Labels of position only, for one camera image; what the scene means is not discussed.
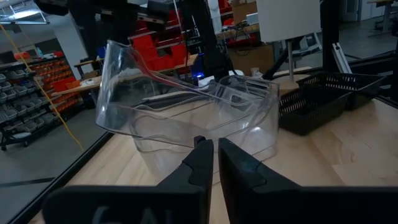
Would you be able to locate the wooden lamp base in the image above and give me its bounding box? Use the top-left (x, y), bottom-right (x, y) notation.
top-left (272, 66), bottom-right (313, 96)

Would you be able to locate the yellow cable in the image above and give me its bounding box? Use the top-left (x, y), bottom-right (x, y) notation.
top-left (0, 24), bottom-right (85, 152)

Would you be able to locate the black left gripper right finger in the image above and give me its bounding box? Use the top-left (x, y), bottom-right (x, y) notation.
top-left (217, 138), bottom-right (398, 224)

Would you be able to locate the black mesh basket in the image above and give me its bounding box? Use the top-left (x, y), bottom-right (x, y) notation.
top-left (296, 71), bottom-right (387, 112)
top-left (277, 84), bottom-right (354, 137)

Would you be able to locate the red storage bin shelf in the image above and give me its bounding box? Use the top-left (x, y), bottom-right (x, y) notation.
top-left (129, 9), bottom-right (200, 72)

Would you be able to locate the storage rack with small bins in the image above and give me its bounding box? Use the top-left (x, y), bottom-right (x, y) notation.
top-left (0, 51), bottom-right (81, 152)

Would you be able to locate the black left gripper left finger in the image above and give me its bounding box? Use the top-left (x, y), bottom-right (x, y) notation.
top-left (42, 135), bottom-right (215, 224)

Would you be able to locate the clear plastic bin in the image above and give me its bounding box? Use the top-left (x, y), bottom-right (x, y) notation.
top-left (132, 74), bottom-right (280, 169)
top-left (130, 74), bottom-right (280, 180)
top-left (95, 39), bottom-right (280, 156)

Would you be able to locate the brown cardboard box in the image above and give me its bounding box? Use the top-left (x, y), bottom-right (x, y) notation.
top-left (228, 43), bottom-right (275, 76)

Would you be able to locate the metal lamp pole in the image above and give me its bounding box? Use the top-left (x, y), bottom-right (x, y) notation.
top-left (285, 40), bottom-right (295, 82)

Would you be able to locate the wooden workbench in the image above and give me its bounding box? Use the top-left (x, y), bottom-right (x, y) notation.
top-left (51, 54), bottom-right (200, 97)

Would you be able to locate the silver aluminium extrusion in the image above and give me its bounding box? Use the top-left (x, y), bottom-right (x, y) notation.
top-left (331, 42), bottom-right (353, 75)

